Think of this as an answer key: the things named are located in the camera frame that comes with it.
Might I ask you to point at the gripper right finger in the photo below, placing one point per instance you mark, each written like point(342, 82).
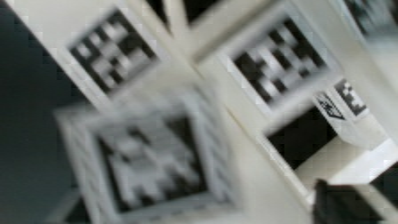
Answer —
point(350, 204)

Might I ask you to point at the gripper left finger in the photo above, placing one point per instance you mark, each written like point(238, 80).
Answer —
point(69, 212)

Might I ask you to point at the small white cube with hole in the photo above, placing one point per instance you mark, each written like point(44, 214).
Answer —
point(151, 160)

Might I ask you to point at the white chair back frame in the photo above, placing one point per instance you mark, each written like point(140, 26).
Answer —
point(259, 51)

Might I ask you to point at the white chair leg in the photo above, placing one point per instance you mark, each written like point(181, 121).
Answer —
point(348, 116)

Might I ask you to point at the small white tagged cube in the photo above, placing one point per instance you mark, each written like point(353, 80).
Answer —
point(371, 17)

